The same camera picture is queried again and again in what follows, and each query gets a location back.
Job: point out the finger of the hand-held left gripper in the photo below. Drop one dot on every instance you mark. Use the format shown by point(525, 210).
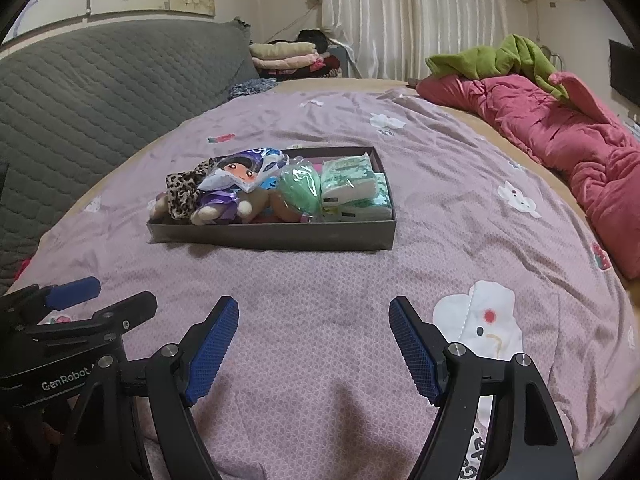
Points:
point(75, 291)
point(125, 312)

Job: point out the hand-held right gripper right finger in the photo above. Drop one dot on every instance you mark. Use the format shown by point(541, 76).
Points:
point(412, 352)

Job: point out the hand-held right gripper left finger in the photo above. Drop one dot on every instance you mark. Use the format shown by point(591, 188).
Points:
point(215, 352)

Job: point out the cream plush toy pink dress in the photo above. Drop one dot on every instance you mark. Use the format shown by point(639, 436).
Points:
point(159, 207)

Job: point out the dark grey cardboard box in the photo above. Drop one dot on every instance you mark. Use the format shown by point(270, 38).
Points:
point(275, 237)

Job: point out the leopard print scrunchie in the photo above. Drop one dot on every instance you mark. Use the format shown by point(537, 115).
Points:
point(182, 190)

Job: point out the cream plush toy purple dress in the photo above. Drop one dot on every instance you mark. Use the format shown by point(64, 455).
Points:
point(220, 207)

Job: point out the green tissue pack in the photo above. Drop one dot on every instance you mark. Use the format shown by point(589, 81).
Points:
point(365, 202)
point(347, 175)

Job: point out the peach soft ball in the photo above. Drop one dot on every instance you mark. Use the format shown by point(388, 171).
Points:
point(285, 210)

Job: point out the blue white cartoon packet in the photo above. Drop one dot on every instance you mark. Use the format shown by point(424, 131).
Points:
point(245, 167)

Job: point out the green sponge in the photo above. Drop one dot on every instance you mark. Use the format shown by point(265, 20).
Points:
point(300, 185)

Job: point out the lilac printed bed sheet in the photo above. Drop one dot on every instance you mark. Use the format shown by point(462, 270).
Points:
point(325, 280)

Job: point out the grey quilted headboard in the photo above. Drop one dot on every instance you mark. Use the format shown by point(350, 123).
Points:
point(90, 120)

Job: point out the dark patterned cloth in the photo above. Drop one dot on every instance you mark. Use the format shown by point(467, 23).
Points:
point(250, 89)

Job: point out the pink red quilt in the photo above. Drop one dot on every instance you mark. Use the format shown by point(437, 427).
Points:
point(575, 135)

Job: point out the blue grey chair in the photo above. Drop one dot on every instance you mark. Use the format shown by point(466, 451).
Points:
point(345, 60)

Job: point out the stack of folded clothes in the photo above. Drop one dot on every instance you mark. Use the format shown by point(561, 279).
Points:
point(280, 55)

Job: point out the green blanket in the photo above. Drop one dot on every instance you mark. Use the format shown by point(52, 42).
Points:
point(500, 57)

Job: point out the white curtain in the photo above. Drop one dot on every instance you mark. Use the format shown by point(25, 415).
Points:
point(415, 15)

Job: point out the black wall television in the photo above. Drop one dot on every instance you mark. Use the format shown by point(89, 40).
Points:
point(627, 72)

